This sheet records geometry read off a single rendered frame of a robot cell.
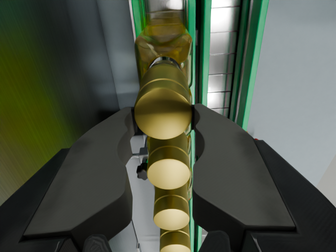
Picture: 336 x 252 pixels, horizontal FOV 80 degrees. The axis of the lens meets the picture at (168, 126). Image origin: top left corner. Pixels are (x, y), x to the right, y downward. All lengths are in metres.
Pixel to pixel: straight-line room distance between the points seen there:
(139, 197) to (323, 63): 0.61
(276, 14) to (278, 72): 0.14
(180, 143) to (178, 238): 0.11
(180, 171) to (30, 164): 0.13
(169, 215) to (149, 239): 0.63
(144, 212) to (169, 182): 0.53
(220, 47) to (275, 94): 0.28
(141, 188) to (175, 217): 0.41
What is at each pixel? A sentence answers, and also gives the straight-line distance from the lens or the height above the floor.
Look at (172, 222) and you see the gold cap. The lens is 0.21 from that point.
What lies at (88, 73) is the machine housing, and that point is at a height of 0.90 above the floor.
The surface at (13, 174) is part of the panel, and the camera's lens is 0.20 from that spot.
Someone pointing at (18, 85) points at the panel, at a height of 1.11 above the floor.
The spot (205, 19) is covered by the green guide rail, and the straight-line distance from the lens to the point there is 0.31.
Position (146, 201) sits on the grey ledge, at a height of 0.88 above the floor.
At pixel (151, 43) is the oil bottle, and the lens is 0.19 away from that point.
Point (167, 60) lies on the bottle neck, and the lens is 0.17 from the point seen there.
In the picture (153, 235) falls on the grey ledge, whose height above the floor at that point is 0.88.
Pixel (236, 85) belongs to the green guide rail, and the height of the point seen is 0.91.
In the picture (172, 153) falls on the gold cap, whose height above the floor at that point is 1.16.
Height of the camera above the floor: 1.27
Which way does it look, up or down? 58 degrees down
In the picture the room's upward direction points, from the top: 180 degrees clockwise
